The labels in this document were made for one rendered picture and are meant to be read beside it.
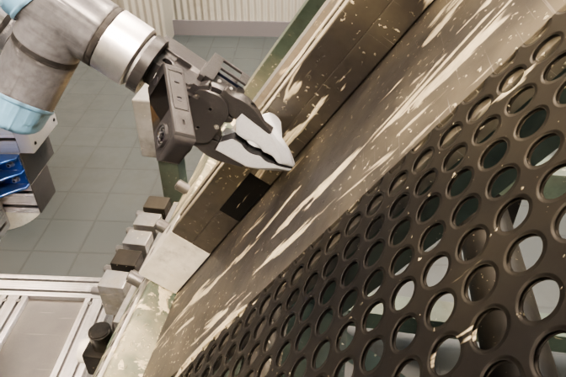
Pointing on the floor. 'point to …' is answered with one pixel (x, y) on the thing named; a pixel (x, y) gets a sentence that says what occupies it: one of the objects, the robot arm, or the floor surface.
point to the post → (171, 173)
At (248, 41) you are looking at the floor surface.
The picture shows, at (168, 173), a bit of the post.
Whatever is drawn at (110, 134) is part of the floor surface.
